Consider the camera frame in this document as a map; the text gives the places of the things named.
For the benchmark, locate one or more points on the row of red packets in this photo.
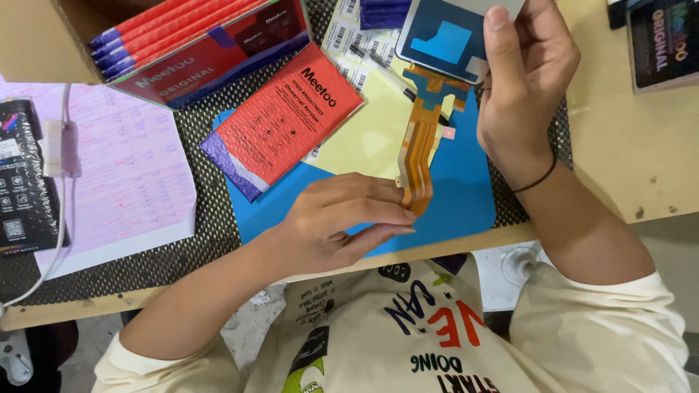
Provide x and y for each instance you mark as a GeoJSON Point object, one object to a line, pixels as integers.
{"type": "Point", "coordinates": [164, 24]}

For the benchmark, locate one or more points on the black pen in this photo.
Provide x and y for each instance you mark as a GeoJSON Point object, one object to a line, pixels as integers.
{"type": "Point", "coordinates": [377, 59]}

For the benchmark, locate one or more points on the red purple bubble mailer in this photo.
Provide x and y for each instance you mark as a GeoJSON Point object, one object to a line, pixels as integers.
{"type": "Point", "coordinates": [284, 125]}

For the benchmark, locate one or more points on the person's right hand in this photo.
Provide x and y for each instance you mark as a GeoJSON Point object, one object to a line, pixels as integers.
{"type": "Point", "coordinates": [524, 109]}

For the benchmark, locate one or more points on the black product box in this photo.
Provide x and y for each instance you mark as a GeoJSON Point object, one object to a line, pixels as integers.
{"type": "Point", "coordinates": [663, 43]}

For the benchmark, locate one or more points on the yellow barcode label sheet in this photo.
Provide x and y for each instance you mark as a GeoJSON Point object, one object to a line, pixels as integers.
{"type": "Point", "coordinates": [371, 131]}

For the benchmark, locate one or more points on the person's cream printed shirt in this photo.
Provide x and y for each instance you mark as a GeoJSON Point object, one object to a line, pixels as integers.
{"type": "Point", "coordinates": [382, 338]}

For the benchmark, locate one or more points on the black bubble bag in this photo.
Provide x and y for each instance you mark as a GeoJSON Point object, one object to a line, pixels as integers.
{"type": "Point", "coordinates": [24, 180]}

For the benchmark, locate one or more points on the black mesh anti-slip mat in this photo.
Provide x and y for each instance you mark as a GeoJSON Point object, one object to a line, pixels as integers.
{"type": "Point", "coordinates": [207, 218]}

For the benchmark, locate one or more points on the purple bubble bag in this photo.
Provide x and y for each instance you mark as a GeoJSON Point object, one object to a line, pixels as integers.
{"type": "Point", "coordinates": [382, 13]}

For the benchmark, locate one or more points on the red blue product box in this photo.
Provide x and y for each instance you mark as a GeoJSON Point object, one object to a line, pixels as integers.
{"type": "Point", "coordinates": [218, 60]}

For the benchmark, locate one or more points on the blue work mat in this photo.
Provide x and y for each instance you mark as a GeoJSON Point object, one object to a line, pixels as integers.
{"type": "Point", "coordinates": [464, 191]}

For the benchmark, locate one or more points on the person's left hand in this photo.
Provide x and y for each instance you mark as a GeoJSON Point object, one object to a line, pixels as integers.
{"type": "Point", "coordinates": [322, 229]}

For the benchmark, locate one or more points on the brown cardboard carton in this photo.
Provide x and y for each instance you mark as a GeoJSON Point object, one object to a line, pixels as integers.
{"type": "Point", "coordinates": [33, 43]}

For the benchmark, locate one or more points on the white paper sheet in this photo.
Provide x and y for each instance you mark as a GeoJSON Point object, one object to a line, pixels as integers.
{"type": "Point", "coordinates": [109, 255]}

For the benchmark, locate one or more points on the black wrist band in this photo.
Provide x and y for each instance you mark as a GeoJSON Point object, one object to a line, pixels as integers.
{"type": "Point", "coordinates": [538, 179]}

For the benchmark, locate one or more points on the white round plastic item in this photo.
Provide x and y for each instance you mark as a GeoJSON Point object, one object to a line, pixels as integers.
{"type": "Point", "coordinates": [510, 273]}

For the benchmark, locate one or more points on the pink printed paper sheet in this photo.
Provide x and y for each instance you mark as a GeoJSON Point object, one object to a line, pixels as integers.
{"type": "Point", "coordinates": [125, 158]}

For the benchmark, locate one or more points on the small black object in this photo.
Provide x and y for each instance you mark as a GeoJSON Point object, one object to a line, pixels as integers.
{"type": "Point", "coordinates": [618, 13]}

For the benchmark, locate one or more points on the grey sandal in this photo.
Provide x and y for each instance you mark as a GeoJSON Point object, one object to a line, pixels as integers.
{"type": "Point", "coordinates": [15, 360]}

